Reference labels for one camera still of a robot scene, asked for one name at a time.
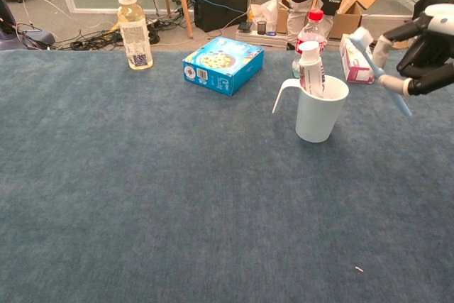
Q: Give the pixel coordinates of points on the red cap soda bottle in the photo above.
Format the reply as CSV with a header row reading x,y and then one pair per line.
x,y
315,19

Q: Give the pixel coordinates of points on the light blue toothbrush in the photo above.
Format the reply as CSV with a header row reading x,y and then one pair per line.
x,y
361,38

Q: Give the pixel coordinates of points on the pink floral box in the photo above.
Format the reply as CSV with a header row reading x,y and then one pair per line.
x,y
354,65

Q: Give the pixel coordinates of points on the black computer tower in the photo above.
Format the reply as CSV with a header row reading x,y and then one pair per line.
x,y
220,1

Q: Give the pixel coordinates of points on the dark blue machine base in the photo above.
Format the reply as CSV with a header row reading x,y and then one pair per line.
x,y
35,38

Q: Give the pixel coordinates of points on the open cardboard box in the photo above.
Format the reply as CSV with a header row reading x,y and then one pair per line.
x,y
349,22

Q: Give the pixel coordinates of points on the yellow drink bottle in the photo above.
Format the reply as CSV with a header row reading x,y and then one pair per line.
x,y
134,33

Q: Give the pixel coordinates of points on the small white scrap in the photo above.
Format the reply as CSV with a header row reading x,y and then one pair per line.
x,y
359,269

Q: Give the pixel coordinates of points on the blue table mat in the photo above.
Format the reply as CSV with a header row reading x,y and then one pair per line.
x,y
159,182

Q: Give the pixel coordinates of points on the silver metal profile stack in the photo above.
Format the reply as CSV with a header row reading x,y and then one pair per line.
x,y
262,38

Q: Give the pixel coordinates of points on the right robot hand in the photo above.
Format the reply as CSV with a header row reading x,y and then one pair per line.
x,y
431,54

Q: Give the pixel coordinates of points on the blue cookie box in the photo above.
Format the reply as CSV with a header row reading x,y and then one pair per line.
x,y
220,65

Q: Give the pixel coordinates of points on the white plastic bag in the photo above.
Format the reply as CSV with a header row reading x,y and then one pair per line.
x,y
264,12

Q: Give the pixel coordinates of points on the white pink toothpaste tube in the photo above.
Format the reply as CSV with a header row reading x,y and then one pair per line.
x,y
312,69

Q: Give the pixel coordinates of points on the flat black device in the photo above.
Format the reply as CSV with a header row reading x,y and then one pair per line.
x,y
245,26

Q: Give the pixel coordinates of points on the black mesh pen holder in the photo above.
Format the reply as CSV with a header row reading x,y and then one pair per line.
x,y
261,28

